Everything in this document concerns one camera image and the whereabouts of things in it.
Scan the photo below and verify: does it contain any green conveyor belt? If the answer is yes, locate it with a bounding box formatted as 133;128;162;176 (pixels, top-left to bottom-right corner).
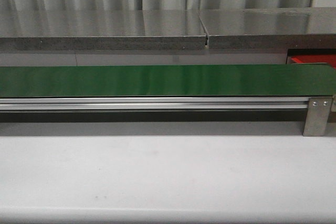
1;64;335;98

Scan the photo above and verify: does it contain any steel counter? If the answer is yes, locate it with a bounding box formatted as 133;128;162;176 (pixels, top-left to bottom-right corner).
200;7;335;50
1;10;207;51

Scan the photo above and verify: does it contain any steel conveyor support bracket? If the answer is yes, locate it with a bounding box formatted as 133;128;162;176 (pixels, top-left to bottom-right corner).
302;97;333;137

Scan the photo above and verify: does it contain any left steel counter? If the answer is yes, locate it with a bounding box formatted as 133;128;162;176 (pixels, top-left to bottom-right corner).
1;10;207;51

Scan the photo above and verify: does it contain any aluminium conveyor side rail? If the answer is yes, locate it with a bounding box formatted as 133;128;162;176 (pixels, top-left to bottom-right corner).
1;97;310;111

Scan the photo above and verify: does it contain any right steel counter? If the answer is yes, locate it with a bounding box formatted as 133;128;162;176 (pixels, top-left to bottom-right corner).
200;7;335;50

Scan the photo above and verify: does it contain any red plastic tray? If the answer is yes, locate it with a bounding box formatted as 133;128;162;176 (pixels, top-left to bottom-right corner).
290;54;336;68

